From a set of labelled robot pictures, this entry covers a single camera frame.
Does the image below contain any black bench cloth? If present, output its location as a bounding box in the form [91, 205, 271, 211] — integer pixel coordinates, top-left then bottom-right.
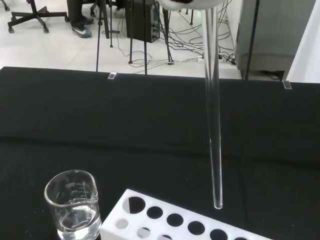
[0, 65, 320, 240]

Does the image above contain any clear glass beaker with water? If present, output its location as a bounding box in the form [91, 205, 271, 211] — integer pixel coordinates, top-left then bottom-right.
[44, 169, 103, 240]

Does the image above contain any black floor cable tangle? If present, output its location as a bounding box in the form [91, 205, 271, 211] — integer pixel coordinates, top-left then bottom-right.
[163, 7, 240, 65]

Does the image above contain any white power strip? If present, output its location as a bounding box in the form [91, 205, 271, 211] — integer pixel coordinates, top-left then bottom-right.
[196, 55, 237, 65]

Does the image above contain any black computer tower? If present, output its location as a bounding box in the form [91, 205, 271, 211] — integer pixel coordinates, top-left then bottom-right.
[124, 0, 161, 44]

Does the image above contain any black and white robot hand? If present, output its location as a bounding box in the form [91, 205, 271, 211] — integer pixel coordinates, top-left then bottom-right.
[159, 0, 225, 12]

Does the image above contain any grey metal cabinet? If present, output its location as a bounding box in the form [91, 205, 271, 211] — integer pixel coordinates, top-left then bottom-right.
[234, 0, 316, 81]

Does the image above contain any black office chair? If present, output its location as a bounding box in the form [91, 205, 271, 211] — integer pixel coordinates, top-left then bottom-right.
[6, 0, 70, 34]

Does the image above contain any person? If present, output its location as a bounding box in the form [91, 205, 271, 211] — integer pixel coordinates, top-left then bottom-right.
[65, 0, 95, 39]

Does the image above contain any white board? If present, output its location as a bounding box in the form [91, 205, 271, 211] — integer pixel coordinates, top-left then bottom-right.
[285, 0, 320, 84]

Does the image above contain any white test tube rack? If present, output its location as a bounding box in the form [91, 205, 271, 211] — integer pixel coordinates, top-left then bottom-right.
[99, 188, 277, 240]

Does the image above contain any black camera tripod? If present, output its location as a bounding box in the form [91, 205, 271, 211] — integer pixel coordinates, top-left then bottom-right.
[95, 0, 175, 76]

